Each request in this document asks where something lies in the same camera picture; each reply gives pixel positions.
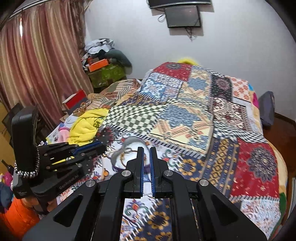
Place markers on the orange box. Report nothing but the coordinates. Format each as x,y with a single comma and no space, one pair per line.
98,65

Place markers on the dark grey backpack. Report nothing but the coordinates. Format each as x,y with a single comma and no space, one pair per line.
267,108

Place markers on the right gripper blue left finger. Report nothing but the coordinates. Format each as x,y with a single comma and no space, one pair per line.
140,171

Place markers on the striped red curtain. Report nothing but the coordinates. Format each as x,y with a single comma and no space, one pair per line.
41,50

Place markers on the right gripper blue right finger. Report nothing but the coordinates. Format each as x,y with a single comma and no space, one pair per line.
152,154

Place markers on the yellow plush toy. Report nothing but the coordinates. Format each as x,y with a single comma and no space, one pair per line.
188,61

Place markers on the yellow cartoon blanket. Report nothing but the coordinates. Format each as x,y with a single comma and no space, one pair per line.
86,126

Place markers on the pink cloth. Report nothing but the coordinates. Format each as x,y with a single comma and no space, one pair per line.
63,134

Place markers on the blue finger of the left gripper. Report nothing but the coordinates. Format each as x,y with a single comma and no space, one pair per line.
87,148
90,155

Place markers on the purple heart-shaped jewelry box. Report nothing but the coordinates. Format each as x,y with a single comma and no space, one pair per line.
125,149

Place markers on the striped brown blanket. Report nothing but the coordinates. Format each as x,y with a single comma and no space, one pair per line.
108,97

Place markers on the green patterned covered stand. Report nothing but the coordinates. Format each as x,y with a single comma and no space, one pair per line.
107,75

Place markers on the person's left hand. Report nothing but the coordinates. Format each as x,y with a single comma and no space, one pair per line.
40,208

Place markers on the colourful patchwork bedspread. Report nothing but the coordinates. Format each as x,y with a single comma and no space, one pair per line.
204,125

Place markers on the red and white box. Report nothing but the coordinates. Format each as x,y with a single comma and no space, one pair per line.
74,99

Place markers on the pile of grey clothes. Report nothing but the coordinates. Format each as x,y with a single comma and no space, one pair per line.
95,46

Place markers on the large black wall television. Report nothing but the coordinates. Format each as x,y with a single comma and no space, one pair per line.
153,4

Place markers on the small black wall monitor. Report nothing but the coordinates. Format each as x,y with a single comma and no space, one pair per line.
186,16

